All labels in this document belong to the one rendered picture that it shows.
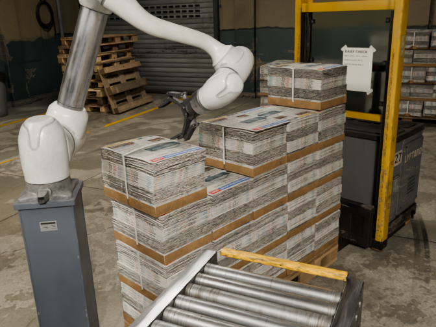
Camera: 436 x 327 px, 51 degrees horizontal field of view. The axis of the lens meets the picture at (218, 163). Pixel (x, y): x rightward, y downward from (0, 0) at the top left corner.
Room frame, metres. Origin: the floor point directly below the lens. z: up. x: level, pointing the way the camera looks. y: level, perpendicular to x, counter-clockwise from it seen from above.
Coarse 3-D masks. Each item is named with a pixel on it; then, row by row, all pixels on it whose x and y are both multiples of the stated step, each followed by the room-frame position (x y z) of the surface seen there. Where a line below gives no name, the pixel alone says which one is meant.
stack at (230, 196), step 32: (224, 192) 1.95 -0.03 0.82; (256, 192) 2.11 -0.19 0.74; (288, 192) 2.31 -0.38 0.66; (128, 224) 1.85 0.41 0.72; (160, 224) 1.68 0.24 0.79; (192, 224) 1.79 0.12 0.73; (224, 224) 1.95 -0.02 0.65; (256, 224) 2.11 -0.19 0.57; (288, 224) 2.30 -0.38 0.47; (128, 256) 1.87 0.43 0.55; (192, 256) 1.79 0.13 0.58; (224, 256) 1.93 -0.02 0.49; (288, 256) 2.30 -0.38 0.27; (128, 288) 1.90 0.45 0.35; (160, 288) 1.71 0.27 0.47
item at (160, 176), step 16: (176, 144) 1.92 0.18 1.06; (144, 160) 1.69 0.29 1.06; (160, 160) 1.68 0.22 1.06; (176, 160) 1.74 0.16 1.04; (192, 160) 1.80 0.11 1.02; (144, 176) 1.69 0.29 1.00; (160, 176) 1.68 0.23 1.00; (176, 176) 1.74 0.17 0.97; (192, 176) 1.81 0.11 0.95; (144, 192) 1.70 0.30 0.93; (160, 192) 1.68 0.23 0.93; (176, 192) 1.74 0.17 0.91; (192, 192) 1.80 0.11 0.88
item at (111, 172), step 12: (120, 144) 1.94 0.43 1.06; (132, 144) 1.94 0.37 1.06; (144, 144) 1.94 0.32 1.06; (108, 156) 1.87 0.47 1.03; (120, 156) 1.81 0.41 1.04; (108, 168) 1.88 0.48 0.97; (120, 168) 1.81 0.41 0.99; (108, 180) 1.88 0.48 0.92; (120, 180) 1.81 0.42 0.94; (120, 192) 1.83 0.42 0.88
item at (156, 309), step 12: (204, 252) 1.42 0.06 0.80; (216, 252) 1.42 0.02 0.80; (192, 264) 1.35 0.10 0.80; (204, 264) 1.34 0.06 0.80; (216, 264) 1.42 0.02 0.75; (180, 276) 1.27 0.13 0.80; (192, 276) 1.27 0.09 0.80; (168, 288) 1.21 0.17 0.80; (180, 288) 1.21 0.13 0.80; (156, 300) 1.15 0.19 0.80; (168, 300) 1.15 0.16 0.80; (144, 312) 1.09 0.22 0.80; (156, 312) 1.09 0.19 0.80; (132, 324) 1.04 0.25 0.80; (144, 324) 1.04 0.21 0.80
